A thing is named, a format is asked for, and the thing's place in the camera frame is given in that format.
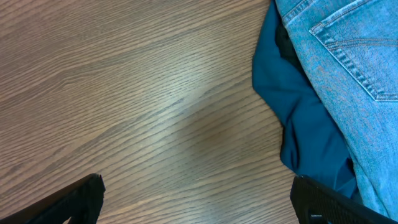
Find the medium blue denim jeans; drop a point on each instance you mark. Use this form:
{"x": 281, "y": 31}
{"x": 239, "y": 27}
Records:
{"x": 348, "y": 50}

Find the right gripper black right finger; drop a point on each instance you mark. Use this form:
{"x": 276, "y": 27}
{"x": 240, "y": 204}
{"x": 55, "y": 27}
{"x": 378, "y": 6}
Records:
{"x": 314, "y": 203}

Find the dark blue garment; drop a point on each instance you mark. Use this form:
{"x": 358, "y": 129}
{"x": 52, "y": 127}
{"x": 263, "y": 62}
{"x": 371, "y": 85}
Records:
{"x": 312, "y": 144}

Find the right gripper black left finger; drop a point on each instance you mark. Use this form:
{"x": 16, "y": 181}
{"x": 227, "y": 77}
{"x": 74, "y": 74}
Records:
{"x": 79, "y": 202}

